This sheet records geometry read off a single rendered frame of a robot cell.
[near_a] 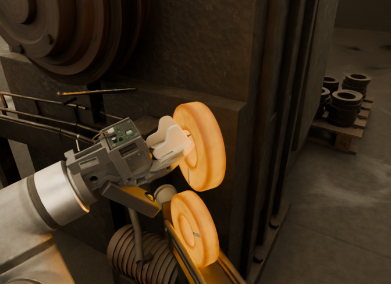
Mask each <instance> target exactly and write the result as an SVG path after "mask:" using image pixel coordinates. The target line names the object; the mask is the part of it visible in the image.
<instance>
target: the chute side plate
mask: <svg viewBox="0 0 391 284"><path fill-rule="evenodd" d="M0 137H3V138H6V139H9V140H13V141H17V142H20V143H23V144H27V145H30V146H33V147H37V148H41V149H43V150H47V151H51V152H55V153H57V154H61V155H64V153H66V152H68V151H70V150H72V149H73V151H74V152H75V153H76V154H77V153H78V152H80V151H83V150H85V149H87V148H89V147H91V146H93V145H94V144H91V143H89V142H86V141H83V140H80V139H77V138H75V137H72V136H68V135H67V134H63V133H60V132H56V131H53V130H48V129H43V128H40V127H36V126H31V125H27V124H24V123H19V122H14V121H11V120H7V119H2V118H0ZM76 140H77V142H78V145H79V150H80V151H78V148H77V143H76Z"/></svg>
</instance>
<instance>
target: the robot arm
mask: <svg viewBox="0 0 391 284"><path fill-rule="evenodd" d="M98 135H100V136H99V139H98V140H97V143H96V144H95V143H94V142H93V143H94V144H95V145H93V146H91V147H89V148H87V149H85V150H83V151H80V152H78V153H77V154H76V153H75V152H74V151H73V149H72V150H70V151H68V152H66V153H64V155H65V157H66V159H67V161H59V162H57V163H55V164H53V165H51V166H49V167H47V168H44V169H42V170H40V171H38V172H36V173H35V174H33V175H30V176H28V177H26V178H24V179H22V180H20V181H18V182H16V183H14V184H12V185H10V186H7V187H5V188H3V189H1V190H0V284H75V282H74V280H73V278H72V276H71V274H70V272H69V270H68V268H67V266H66V264H65V262H64V260H63V258H62V255H61V253H60V251H59V249H58V247H57V245H56V243H55V241H54V239H53V237H52V235H51V232H53V231H54V230H56V229H58V228H60V227H62V226H63V225H65V224H67V223H69V222H71V221H74V220H75V219H77V218H79V217H81V216H83V215H85V214H87V213H89V211H90V204H92V203H94V202H96V201H98V197H97V194H96V191H95V189H97V188H99V190H100V193H101V195H102V196H104V197H107V198H109V199H111V200H113V201H116V202H117V203H120V204H122V205H124V206H126V207H129V208H131V209H133V210H135V211H137V212H139V213H142V214H144V215H146V216H148V217H150V218H153V217H154V216H156V214H157V213H158V212H159V210H160V209H161V208H160V206H159V205H158V203H157V201H156V199H155V197H154V196H153V194H151V193H149V192H147V191H145V190H143V189H141V188H139V187H138V186H139V185H141V184H144V183H147V182H148V183H150V182H151V181H153V180H155V179H158V178H161V177H163V176H165V175H166V174H168V173H169V172H171V171H172V170H173V169H175V167H177V166H178V164H180V163H181V162H182V161H183V160H184V158H185V156H186V155H187V154H188V153H189V152H190V151H191V150H192V149H193V147H194V146H195V144H194V141H193V138H192V136H191V134H190V133H189V132H188V131H187V130H182V129H181V128H180V126H178V125H177V124H176V122H175V121H174V120H173V119H172V117H170V116H164V117H162V118H160V120H159V126H158V130H157V132H156V133H154V134H152V135H150V136H148V137H147V139H146V141H145V140H144V139H143V138H142V136H141V134H140V132H139V131H138V129H137V128H136V126H135V124H134V123H133V121H132V120H130V118H129V117H128V118H126V119H124V120H121V121H119V122H117V123H115V124H112V125H110V126H108V127H106V128H104V129H102V130H100V131H99V134H97V135H96V136H94V137H93V139H92V141H93V140H94V139H95V138H96V137H97V136H98ZM99 140H100V143H98V141H99ZM152 154H153V155H154V157H155V158H156V159H157V160H153V159H151V158H152Z"/></svg>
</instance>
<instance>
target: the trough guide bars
mask: <svg viewBox="0 0 391 284"><path fill-rule="evenodd" d="M164 224H165V226H166V228H165V231H166V233H167V235H168V246H169V249H170V251H171V253H172V251H173V250H174V248H173V246H174V247H175V249H176V251H177V252H178V254H179V256H180V258H181V259H182V261H183V263H184V265H185V266H186V268H187V270H188V272H189V274H190V275H191V277H192V279H193V281H194V282H195V284H207V282H206V281H205V279H204V277H203V276H202V274H201V272H200V271H199V269H198V268H197V266H196V264H195V263H194V261H193V259H192V258H191V256H190V254H189V253H188V251H187V250H186V248H185V246H184V244H183V243H182V241H181V240H180V238H179V236H178V235H177V233H176V231H175V230H174V228H173V226H172V225H171V223H170V222H169V220H168V219H167V220H165V221H164ZM172 254H173V253H172ZM217 262H218V263H219V265H220V266H221V267H222V269H223V270H224V272H225V273H226V275H227V276H228V277H229V279H230V280H231V282H232V283H233V284H247V283H246V282H245V280H244V279H243V278H242V276H241V275H240V274H239V272H238V271H237V269H236V268H235V267H234V266H233V264H232V263H231V262H230V260H229V259H228V258H227V256H226V255H225V253H224V252H223V251H222V250H221V248H219V256H218V259H217Z"/></svg>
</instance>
